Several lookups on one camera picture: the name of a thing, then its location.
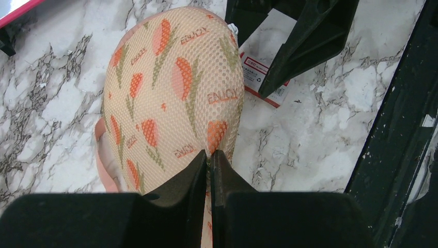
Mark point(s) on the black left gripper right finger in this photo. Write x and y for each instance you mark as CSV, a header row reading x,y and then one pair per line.
x,y
245,217

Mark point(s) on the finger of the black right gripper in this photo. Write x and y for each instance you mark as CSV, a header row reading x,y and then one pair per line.
x,y
246,16
319,34

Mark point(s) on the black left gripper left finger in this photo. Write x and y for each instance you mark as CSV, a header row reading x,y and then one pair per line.
x,y
169,216

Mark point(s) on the black front mounting bar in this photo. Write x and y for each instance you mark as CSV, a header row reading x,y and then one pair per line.
x,y
396,145

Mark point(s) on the floral mesh laundry bag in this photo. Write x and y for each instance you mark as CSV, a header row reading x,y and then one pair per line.
x,y
174,87

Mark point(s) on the pink-framed whiteboard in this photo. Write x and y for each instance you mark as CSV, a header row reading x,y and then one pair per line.
x,y
11,10

